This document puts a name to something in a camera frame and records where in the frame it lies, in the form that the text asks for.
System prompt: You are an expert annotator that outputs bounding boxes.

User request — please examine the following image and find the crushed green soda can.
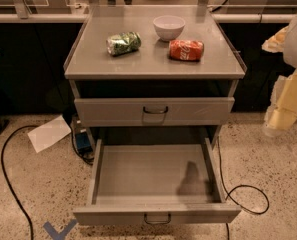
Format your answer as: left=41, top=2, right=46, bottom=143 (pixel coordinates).
left=106, top=32, right=141, bottom=56

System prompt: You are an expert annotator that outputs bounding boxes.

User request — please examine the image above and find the crushed red cola can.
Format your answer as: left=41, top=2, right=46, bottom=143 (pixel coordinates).
left=169, top=40, right=204, bottom=61

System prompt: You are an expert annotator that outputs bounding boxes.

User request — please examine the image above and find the grey drawer cabinet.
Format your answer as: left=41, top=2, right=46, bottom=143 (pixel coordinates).
left=65, top=5, right=245, bottom=144

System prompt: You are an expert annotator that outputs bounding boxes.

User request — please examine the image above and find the white paper sheet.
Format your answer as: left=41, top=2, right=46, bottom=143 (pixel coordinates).
left=28, top=116, right=71, bottom=153

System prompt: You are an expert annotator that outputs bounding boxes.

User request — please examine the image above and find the blue power box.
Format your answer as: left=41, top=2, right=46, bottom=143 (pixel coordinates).
left=75, top=132, right=92, bottom=154

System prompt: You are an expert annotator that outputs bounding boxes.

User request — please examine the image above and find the black cable left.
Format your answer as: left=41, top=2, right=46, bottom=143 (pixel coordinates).
left=0, top=124, right=39, bottom=240

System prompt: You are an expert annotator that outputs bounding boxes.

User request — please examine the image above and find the blue floor tape mark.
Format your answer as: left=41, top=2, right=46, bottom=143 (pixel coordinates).
left=42, top=218, right=79, bottom=240

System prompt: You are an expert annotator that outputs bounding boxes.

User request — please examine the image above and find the white bowl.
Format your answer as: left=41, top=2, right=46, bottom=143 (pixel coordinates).
left=153, top=15, right=185, bottom=41

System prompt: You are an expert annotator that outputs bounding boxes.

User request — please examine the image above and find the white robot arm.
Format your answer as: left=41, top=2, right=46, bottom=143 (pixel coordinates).
left=262, top=14, right=297, bottom=137

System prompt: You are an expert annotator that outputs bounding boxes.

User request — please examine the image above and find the grey drawer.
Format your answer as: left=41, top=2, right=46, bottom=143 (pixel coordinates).
left=75, top=97, right=234, bottom=127
left=74, top=139, right=241, bottom=225

